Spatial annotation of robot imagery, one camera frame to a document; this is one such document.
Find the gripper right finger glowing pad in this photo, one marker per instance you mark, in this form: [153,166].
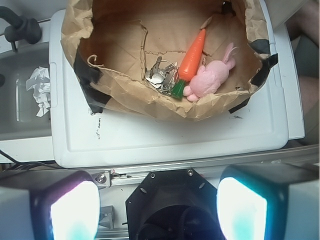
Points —
[269,201]

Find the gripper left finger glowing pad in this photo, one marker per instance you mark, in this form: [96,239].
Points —
[48,205]

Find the silver key bunch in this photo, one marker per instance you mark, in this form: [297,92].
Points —
[163,76]

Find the white plastic bin lid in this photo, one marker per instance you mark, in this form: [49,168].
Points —
[272,117]

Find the crumpled white paper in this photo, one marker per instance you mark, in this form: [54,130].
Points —
[39,82]

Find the pink plush bunny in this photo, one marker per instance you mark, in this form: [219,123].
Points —
[209,78]

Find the orange toy carrot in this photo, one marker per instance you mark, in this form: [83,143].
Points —
[189,65]

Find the brown paper bag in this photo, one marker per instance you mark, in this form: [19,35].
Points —
[111,44]

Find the aluminium frame rail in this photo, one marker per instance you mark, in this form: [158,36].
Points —
[209,168]

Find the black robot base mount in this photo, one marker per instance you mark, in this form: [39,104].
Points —
[173,205]

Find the dark grey knob handle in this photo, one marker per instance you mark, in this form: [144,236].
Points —
[20,28]

